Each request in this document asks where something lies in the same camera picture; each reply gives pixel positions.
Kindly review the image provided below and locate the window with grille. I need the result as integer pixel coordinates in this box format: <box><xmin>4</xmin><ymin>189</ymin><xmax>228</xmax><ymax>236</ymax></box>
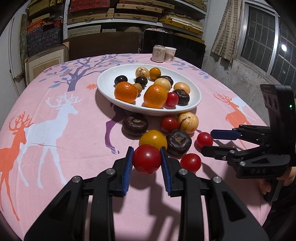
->
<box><xmin>238</xmin><ymin>1</ymin><xmax>295</xmax><ymax>92</ymax></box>

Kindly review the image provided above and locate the yellow citrus fruit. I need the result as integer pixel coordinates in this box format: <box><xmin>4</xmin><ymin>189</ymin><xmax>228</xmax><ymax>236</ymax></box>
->
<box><xmin>139</xmin><ymin>130</ymin><xmax>168</xmax><ymax>150</ymax></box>

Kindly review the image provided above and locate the metal storage shelf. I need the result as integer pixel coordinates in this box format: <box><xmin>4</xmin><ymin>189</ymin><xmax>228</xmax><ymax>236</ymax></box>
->
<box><xmin>62</xmin><ymin>1</ymin><xmax>207</xmax><ymax>40</ymax></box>

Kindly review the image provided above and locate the right hand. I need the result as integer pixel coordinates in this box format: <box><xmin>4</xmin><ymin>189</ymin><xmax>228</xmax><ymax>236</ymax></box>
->
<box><xmin>258</xmin><ymin>167</ymin><xmax>296</xmax><ymax>194</ymax></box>

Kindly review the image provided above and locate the framed picture board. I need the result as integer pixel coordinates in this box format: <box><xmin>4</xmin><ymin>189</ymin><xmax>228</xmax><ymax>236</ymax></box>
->
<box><xmin>25</xmin><ymin>42</ymin><xmax>69</xmax><ymax>86</ymax></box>

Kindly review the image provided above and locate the small beige fruit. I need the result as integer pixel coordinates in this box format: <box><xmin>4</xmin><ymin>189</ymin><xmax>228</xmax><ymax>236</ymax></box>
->
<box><xmin>133</xmin><ymin>83</ymin><xmax>142</xmax><ymax>96</ymax></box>

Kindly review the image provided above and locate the orange mandarin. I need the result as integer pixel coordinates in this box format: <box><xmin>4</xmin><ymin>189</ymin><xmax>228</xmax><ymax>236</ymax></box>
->
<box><xmin>144</xmin><ymin>84</ymin><xmax>168</xmax><ymax>109</ymax></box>
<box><xmin>114</xmin><ymin>81</ymin><xmax>138</xmax><ymax>103</ymax></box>

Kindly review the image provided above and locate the pink beverage can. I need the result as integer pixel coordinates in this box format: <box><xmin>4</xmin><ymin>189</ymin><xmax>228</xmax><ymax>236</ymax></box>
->
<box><xmin>151</xmin><ymin>45</ymin><xmax>166</xmax><ymax>63</ymax></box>

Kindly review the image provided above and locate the small dark plum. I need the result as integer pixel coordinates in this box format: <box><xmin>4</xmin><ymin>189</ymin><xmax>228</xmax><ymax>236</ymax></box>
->
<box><xmin>114</xmin><ymin>75</ymin><xmax>128</xmax><ymax>85</ymax></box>
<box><xmin>134</xmin><ymin>76</ymin><xmax>147</xmax><ymax>88</ymax></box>

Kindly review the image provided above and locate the large beige passion fruit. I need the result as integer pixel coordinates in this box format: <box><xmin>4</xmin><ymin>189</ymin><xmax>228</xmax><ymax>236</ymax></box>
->
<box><xmin>177</xmin><ymin>111</ymin><xmax>199</xmax><ymax>135</ymax></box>

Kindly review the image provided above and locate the dark board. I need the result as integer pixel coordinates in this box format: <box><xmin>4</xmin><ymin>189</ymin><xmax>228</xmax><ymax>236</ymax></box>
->
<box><xmin>64</xmin><ymin>32</ymin><xmax>139</xmax><ymax>60</ymax></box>

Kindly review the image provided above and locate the red cherry tomato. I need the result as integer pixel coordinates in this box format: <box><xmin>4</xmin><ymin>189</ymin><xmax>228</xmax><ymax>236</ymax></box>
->
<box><xmin>160</xmin><ymin>116</ymin><xmax>178</xmax><ymax>133</ymax></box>
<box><xmin>165</xmin><ymin>92</ymin><xmax>179</xmax><ymax>108</ymax></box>
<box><xmin>180</xmin><ymin>153</ymin><xmax>202</xmax><ymax>173</ymax></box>
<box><xmin>196</xmin><ymin>132</ymin><xmax>213</xmax><ymax>149</ymax></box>
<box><xmin>132</xmin><ymin>145</ymin><xmax>161</xmax><ymax>175</ymax></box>

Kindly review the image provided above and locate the white oval plate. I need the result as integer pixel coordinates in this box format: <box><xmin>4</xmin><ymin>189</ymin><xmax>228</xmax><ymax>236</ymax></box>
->
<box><xmin>97</xmin><ymin>64</ymin><xmax>202</xmax><ymax>116</ymax></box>

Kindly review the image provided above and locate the large dark water chestnut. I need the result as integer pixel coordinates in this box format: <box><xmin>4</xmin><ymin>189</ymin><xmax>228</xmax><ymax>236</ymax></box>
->
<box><xmin>173</xmin><ymin>89</ymin><xmax>190</xmax><ymax>106</ymax></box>

